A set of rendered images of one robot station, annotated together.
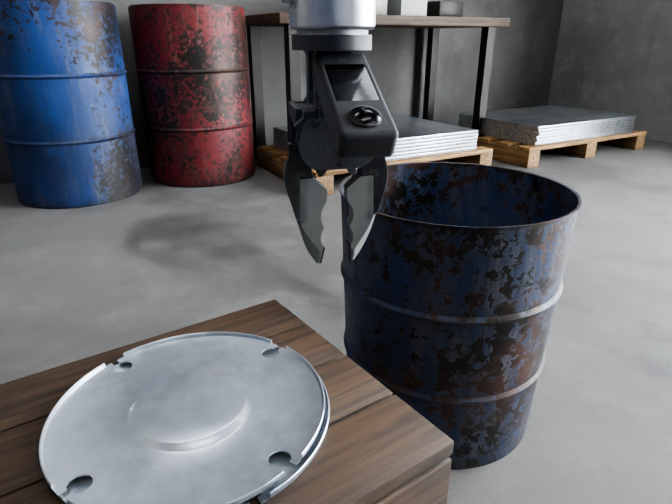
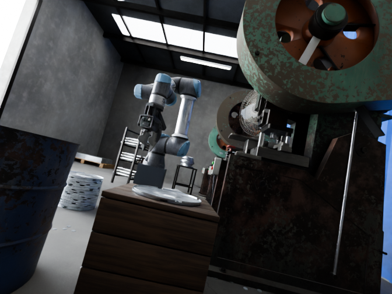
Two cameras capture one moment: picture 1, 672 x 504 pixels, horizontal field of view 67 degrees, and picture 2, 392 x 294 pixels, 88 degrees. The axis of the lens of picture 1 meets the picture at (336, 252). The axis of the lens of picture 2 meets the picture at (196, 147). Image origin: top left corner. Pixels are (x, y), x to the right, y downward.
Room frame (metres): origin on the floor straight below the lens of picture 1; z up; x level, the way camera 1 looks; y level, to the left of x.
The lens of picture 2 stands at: (1.15, 0.69, 0.48)
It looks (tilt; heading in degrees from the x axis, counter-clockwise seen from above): 7 degrees up; 213
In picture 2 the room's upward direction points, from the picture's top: 13 degrees clockwise
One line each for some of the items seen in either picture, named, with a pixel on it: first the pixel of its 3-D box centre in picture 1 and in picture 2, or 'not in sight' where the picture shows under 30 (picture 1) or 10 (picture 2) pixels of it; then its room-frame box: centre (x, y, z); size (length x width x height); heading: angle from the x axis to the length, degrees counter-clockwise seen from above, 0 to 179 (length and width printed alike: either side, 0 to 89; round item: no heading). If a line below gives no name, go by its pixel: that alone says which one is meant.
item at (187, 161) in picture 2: not in sight; (185, 173); (-2.53, -1.78, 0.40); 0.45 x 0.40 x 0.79; 42
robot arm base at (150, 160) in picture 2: not in sight; (155, 159); (0.09, -0.29, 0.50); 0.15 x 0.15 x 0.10
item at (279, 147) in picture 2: not in sight; (282, 144); (-0.13, 0.46, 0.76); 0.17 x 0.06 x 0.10; 30
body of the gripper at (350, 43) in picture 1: (330, 104); (151, 118); (0.49, 0.01, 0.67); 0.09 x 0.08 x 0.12; 11
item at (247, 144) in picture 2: not in sight; (245, 147); (-0.19, 0.23, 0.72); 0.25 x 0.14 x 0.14; 120
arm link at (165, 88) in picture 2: not in sight; (161, 87); (0.48, 0.00, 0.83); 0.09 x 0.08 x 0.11; 21
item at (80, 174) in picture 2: not in sight; (84, 175); (0.16, -0.93, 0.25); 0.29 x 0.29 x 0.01
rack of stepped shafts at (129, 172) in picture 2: not in sight; (134, 157); (-1.30, -2.06, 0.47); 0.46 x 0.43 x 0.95; 100
